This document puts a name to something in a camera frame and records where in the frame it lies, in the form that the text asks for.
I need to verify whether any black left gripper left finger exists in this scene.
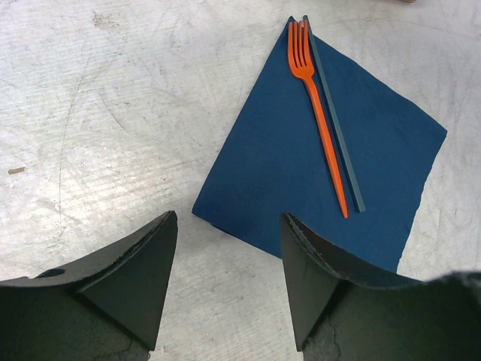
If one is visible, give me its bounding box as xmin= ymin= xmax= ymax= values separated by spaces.
xmin=1 ymin=211 xmax=177 ymax=360

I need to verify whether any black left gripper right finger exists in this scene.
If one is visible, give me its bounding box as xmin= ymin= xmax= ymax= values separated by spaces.
xmin=280 ymin=213 xmax=480 ymax=360

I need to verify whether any teal plastic knife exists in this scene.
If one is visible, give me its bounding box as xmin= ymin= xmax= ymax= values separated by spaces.
xmin=303 ymin=15 xmax=366 ymax=213

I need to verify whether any blue paper napkin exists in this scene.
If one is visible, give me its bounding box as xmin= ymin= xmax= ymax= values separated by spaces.
xmin=192 ymin=32 xmax=446 ymax=272

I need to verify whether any orange plastic fork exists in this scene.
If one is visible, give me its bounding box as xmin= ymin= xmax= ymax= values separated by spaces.
xmin=287 ymin=20 xmax=349 ymax=218

